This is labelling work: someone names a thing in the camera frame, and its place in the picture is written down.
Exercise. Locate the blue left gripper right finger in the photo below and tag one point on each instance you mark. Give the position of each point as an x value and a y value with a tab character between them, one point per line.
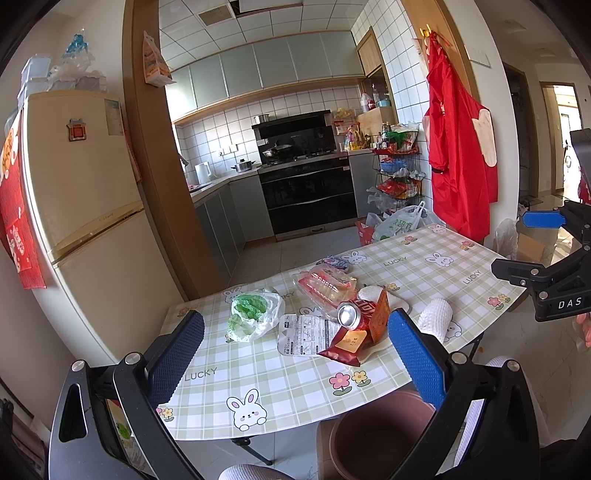
422	355

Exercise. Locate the dark red snack wrapper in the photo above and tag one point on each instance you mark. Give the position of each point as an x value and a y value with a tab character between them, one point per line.
347	345

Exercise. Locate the grey kitchen cabinets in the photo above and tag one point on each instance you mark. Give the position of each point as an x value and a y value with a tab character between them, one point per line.
260	66
232	212

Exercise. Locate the person's right hand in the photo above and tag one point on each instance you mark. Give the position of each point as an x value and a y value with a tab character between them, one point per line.
582	327

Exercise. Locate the white bag with greens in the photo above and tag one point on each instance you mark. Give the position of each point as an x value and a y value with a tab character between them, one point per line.
253	314

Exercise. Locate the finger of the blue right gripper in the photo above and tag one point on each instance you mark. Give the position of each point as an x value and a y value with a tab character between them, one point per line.
543	219
517	271

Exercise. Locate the checkered bunny tablecloth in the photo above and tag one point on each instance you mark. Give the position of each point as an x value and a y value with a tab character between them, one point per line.
235	389

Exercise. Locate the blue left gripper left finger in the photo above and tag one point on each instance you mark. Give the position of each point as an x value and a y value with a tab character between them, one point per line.
170	355

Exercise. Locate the black wok pan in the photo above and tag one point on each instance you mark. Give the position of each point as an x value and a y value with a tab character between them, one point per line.
280	152

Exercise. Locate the crushed red soda can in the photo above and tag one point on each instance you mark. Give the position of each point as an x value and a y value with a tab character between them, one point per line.
352	313

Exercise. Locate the black oven range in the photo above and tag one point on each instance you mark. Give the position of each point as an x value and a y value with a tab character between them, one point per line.
313	190

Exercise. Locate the steel cooking pot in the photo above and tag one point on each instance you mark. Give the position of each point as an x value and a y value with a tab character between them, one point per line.
243	166

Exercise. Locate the white electric kettle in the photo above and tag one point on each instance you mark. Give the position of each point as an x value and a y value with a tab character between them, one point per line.
203	171

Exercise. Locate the red fridge banner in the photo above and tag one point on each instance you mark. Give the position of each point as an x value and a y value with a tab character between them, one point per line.
16	230

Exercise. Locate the purple blue snack wrapper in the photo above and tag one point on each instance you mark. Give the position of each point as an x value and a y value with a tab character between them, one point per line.
336	262

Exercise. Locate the grey upper kitchen cabinets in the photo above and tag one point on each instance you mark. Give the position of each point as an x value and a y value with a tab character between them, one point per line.
260	66

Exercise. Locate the white green shopping bag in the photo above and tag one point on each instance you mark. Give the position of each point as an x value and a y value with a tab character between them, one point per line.
402	222

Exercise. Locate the clear red plastic tray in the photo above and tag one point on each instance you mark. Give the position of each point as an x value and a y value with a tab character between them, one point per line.
327	286

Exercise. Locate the white printed lid film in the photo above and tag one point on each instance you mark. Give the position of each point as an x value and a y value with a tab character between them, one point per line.
304	335

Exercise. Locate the wire snack rack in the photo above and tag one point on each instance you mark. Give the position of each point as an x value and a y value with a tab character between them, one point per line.
399	178

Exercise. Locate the cream two-door refrigerator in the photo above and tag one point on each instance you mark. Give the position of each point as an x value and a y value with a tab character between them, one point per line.
107	286

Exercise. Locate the red hanging apron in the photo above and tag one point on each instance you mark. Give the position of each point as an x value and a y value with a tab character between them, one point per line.
462	150

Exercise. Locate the grey lower kitchen cabinets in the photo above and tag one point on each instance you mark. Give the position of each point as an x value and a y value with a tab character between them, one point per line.
232	212

